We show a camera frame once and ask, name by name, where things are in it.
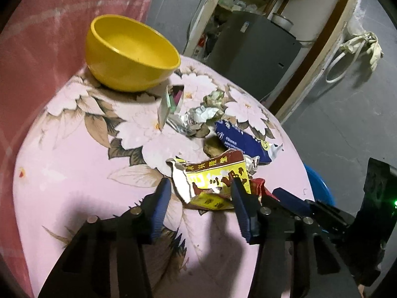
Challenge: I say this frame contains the blue plastic bin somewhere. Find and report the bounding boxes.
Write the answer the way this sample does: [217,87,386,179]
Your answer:
[304,164,335,207]

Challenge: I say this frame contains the crumpled grey wrapper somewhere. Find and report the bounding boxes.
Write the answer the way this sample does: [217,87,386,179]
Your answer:
[203,90,225,108]

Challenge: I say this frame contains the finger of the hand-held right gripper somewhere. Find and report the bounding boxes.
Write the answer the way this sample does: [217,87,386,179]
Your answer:
[272,187,358,240]

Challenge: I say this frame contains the green and white small carton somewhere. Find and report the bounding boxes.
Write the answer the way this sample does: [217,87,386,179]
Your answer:
[157,85,185,132]

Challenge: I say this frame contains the pink floral tablecloth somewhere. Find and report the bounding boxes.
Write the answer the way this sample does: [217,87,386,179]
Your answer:
[12,54,315,298]

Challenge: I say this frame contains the yellow plastic bowl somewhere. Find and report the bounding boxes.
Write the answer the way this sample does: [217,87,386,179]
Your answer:
[85,15,181,92]

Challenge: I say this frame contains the red and white bottle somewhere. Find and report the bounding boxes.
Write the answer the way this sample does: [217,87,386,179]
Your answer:
[198,34,209,57]

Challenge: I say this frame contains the grey cabinet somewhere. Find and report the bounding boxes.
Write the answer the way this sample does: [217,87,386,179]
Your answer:
[205,11,303,101]

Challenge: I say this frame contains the wooden door frame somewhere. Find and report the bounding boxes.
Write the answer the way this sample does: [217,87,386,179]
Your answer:
[183,0,365,125]

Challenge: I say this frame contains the metal pot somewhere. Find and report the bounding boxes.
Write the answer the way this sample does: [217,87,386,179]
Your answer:
[270,13,294,32]

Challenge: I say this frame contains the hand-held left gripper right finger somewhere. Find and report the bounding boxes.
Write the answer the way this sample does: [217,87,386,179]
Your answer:
[230,177,362,298]

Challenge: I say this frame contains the brown dried leaf piece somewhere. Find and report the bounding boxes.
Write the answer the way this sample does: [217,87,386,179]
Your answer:
[203,137,224,159]

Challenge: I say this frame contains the yellow and red snack wrapper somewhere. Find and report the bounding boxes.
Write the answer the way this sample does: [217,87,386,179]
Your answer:
[167,149,252,212]

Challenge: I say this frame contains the blue snack wrapper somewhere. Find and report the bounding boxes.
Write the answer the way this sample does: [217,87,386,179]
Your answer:
[215,119,283,165]

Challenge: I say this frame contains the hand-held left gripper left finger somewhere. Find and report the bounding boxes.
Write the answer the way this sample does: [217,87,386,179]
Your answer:
[39,177,172,298]

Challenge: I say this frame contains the beige hanging gloves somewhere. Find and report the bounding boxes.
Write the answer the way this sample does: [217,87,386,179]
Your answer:
[341,32,384,72]

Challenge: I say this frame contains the silver foil wrapper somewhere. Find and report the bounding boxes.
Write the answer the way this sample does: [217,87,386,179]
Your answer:
[167,106,221,135]

